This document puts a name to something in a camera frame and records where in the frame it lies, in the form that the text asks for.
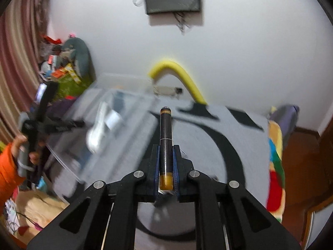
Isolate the grey mat with black pattern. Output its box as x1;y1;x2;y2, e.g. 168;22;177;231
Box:
52;90;273;250

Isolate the beige plush cloth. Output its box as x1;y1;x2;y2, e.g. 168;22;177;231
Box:
12;190;68;243

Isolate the dark purple cloth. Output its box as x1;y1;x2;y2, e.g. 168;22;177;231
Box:
48;97;79;121

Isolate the pile of colourful clutter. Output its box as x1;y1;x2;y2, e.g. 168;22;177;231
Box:
39;33;81;84

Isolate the green bag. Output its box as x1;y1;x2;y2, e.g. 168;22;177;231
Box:
55;70;92;100

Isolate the white plastic object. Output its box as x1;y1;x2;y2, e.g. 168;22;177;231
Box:
87;101;109;154

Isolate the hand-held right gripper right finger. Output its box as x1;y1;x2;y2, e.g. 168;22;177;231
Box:
173;144;301;250

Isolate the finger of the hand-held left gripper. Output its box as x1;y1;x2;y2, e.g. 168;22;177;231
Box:
44;119;85;135

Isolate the person's left forearm orange sleeve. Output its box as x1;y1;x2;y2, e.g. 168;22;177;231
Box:
0;143;26;210

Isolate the clear plastic storage box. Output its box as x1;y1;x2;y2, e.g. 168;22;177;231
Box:
45;73;162;186

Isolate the grey plush toy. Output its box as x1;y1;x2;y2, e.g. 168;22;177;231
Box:
61;37;96;84

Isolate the yellow foam tube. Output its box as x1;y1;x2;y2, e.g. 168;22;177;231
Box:
147;61;208;105

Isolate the colourful printed blanket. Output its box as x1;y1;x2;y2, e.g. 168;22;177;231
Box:
266;121;287;224

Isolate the purple pillow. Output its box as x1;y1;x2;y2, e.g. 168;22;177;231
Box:
271;105;300;136

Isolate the black television cable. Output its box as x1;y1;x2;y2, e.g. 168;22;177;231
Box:
172;11;191;35

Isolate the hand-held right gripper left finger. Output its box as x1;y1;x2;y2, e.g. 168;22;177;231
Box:
26;145;160;250

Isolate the person's left hand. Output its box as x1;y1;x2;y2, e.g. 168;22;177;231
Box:
10;134;41;166

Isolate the striped pink curtain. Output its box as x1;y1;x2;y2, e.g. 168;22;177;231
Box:
0;0;50;146

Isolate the black tube with amber end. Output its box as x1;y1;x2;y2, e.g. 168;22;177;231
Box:
159;106;174;191

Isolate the small white card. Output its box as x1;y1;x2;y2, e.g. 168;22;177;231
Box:
105;111;123;130

